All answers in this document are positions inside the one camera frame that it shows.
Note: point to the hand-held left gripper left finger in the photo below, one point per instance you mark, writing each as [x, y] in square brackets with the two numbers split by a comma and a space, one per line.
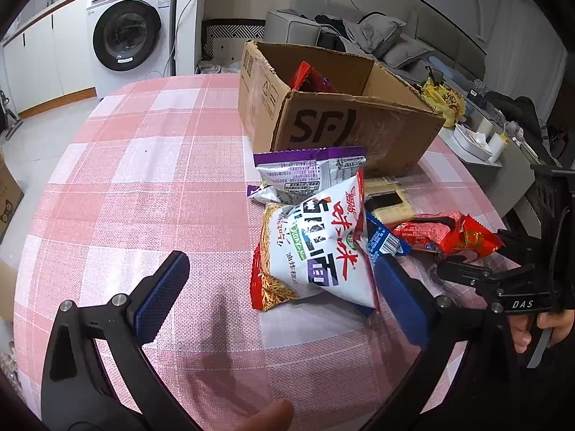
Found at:
[161, 296]

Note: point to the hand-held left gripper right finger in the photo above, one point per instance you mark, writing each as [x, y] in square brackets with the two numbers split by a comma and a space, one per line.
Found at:
[400, 301]

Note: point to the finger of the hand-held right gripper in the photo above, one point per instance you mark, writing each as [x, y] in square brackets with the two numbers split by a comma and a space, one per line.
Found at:
[467, 274]
[516, 242]

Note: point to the blue cookie packet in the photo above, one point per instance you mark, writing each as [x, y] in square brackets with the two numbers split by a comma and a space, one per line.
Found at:
[386, 238]

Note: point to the white red noodle snack packet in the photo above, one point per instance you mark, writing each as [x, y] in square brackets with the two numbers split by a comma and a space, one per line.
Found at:
[314, 242]

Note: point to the beige cracker packet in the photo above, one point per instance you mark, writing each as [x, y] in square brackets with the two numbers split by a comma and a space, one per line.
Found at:
[391, 197]

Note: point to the brown cardboard box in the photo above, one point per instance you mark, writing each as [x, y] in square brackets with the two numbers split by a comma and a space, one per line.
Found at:
[395, 134]

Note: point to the purple-topped white snack packet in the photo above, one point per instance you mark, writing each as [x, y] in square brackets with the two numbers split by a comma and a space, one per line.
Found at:
[305, 173]

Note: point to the red chip packet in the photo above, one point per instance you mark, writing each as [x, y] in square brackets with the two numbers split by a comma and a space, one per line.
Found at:
[314, 78]

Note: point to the person's right hand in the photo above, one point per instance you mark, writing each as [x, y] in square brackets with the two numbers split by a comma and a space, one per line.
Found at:
[521, 332]

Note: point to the person's left hand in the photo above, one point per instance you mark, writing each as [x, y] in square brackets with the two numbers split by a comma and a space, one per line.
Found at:
[269, 417]

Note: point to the grey white coffee table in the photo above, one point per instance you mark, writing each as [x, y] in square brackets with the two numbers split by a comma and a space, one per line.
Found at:
[471, 170]

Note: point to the white paper roll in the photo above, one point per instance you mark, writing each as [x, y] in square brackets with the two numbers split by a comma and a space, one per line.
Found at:
[483, 126]
[497, 148]

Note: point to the pink plaid tablecloth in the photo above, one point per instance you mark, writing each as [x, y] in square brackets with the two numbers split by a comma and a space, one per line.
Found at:
[157, 188]

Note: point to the white tray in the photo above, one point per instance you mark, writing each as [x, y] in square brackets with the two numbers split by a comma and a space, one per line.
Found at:
[469, 143]

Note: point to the black jacket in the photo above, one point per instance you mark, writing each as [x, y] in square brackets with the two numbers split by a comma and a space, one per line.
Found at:
[516, 116]

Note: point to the yellow plastic bag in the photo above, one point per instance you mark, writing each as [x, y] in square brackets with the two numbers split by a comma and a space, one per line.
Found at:
[442, 98]

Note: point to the small cardboard box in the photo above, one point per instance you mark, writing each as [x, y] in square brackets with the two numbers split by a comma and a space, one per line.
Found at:
[9, 197]

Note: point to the light blue bolster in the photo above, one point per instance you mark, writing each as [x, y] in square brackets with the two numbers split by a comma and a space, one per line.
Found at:
[442, 66]

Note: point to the white curtain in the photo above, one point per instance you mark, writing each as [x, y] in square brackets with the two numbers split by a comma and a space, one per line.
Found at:
[530, 45]

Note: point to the grey pillow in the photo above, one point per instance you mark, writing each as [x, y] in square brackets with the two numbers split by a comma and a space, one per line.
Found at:
[406, 54]
[379, 31]

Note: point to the stick vacuum cleaner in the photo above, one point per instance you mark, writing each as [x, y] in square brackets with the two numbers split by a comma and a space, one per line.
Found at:
[11, 116]

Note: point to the white floor cloth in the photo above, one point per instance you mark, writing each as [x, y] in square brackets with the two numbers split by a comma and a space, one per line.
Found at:
[218, 67]

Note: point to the grey garment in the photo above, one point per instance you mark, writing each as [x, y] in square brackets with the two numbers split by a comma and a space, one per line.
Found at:
[359, 42]

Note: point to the white kitchen counter cabinet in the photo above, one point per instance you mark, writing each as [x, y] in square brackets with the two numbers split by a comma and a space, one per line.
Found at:
[45, 63]

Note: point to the white washing machine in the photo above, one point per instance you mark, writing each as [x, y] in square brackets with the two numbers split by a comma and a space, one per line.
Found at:
[130, 31]

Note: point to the black white patterned rug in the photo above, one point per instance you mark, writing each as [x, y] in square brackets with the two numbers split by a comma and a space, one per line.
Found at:
[233, 31]

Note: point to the black garment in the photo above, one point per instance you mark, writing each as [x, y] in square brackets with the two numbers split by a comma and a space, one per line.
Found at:
[332, 29]

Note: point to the grey sofa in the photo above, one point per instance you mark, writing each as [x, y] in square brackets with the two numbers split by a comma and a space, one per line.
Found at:
[292, 29]

